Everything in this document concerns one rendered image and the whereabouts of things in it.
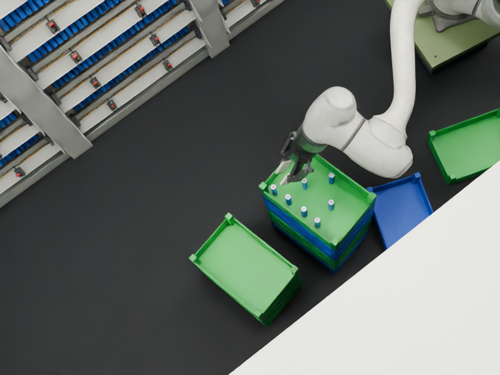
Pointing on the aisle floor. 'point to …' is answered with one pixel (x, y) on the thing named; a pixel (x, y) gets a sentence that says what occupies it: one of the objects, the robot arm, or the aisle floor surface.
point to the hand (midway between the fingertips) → (285, 172)
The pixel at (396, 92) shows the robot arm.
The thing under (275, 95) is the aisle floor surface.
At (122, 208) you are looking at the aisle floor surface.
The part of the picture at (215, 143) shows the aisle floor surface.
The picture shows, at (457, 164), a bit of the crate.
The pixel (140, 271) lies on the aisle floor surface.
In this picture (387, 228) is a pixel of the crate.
